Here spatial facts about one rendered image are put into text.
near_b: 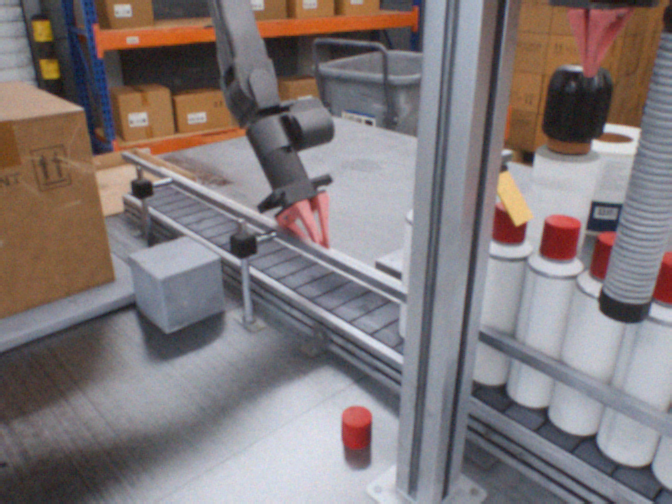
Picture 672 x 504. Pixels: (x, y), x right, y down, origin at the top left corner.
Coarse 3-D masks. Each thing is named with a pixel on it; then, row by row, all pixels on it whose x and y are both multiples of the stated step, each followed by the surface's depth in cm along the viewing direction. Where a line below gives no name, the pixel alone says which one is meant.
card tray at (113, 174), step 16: (96, 160) 145; (112, 160) 148; (144, 160) 149; (160, 160) 142; (96, 176) 142; (112, 176) 142; (128, 176) 142; (144, 176) 142; (192, 176) 132; (112, 192) 132; (112, 208) 123
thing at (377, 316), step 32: (128, 192) 119; (160, 192) 119; (192, 224) 104; (224, 224) 104; (256, 256) 93; (288, 256) 93; (288, 288) 85; (320, 288) 84; (352, 288) 84; (352, 320) 77; (384, 320) 77; (512, 416) 60; (544, 416) 60; (576, 448) 57; (640, 480) 53
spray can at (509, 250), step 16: (496, 208) 57; (496, 224) 58; (512, 224) 56; (496, 240) 58; (512, 240) 57; (496, 256) 58; (512, 256) 57; (528, 256) 58; (496, 272) 58; (512, 272) 58; (496, 288) 59; (512, 288) 59; (496, 304) 60; (512, 304) 59; (480, 320) 61; (496, 320) 60; (512, 320) 60; (512, 336) 62; (480, 352) 63; (496, 352) 62; (480, 368) 64; (496, 368) 63; (480, 384) 64; (496, 384) 64
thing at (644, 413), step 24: (144, 168) 109; (192, 192) 98; (240, 216) 89; (288, 240) 81; (336, 264) 74; (384, 288) 69; (480, 336) 60; (504, 336) 59; (528, 360) 56; (552, 360) 55; (576, 384) 53; (600, 384) 52; (624, 408) 50; (648, 408) 49
